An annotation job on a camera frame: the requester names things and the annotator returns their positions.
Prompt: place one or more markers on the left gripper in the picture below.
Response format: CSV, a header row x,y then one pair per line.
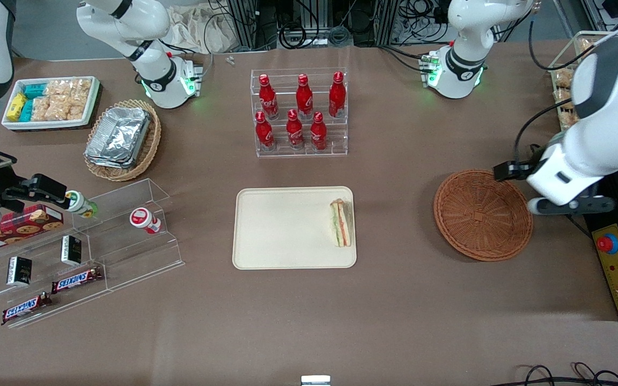
x,y
508,171

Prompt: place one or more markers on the triangular sandwich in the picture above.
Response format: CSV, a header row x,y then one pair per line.
x,y
341,225

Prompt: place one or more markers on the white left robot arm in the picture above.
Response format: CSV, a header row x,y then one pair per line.
x,y
609,107

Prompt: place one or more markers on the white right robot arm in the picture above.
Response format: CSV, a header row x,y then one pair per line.
x,y
153,80

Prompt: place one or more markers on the round brown wicker basket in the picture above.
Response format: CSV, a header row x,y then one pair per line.
x,y
480,217

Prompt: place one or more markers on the white rectangular snack tray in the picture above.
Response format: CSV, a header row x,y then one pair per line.
x,y
46,125

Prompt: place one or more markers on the oval light wicker basket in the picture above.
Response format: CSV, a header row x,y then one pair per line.
x,y
151,145

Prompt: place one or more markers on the beige plastic tray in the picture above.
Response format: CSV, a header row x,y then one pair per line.
x,y
282,228

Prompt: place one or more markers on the red tartan cookie box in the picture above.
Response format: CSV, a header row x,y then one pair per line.
x,y
19,225

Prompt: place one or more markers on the green capped yogurt bottle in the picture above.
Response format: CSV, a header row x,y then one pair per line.
x,y
78,202

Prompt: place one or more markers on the small black white box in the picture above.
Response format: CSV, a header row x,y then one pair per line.
x,y
71,250
19,271

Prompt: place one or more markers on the teal snack packet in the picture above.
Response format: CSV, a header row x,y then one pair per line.
x,y
35,91
27,111

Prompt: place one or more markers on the clear bag of crackers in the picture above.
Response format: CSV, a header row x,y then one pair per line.
x,y
67,109
58,89
81,88
41,109

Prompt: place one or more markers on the clear bag of fried snacks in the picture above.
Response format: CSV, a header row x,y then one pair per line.
x,y
562,79
585,45
561,98

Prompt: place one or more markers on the yellow snack packet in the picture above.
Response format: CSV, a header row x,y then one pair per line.
x,y
16,107

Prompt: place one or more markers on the brown snickers bar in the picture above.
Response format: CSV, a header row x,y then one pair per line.
x,y
75,280
24,308

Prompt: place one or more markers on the stacked aluminium foil trays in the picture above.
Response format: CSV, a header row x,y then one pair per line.
x,y
118,136

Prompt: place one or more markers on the clear acrylic stepped shelf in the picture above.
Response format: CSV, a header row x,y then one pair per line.
x,y
126,252

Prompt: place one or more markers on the red capped yogurt bottle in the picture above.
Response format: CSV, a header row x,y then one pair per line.
x,y
142,219

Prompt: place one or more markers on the red emergency stop button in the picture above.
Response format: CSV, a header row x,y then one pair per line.
x,y
607,244

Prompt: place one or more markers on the clear acrylic bottle rack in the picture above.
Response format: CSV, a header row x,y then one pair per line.
x,y
336,136

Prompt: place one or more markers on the red cola bottle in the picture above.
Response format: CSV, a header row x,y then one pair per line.
x,y
264,133
318,133
304,99
337,96
267,99
294,131

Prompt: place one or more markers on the beige crumpled cloth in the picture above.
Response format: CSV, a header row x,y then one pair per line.
x,y
201,29

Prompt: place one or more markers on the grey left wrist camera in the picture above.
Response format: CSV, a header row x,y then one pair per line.
x,y
582,206

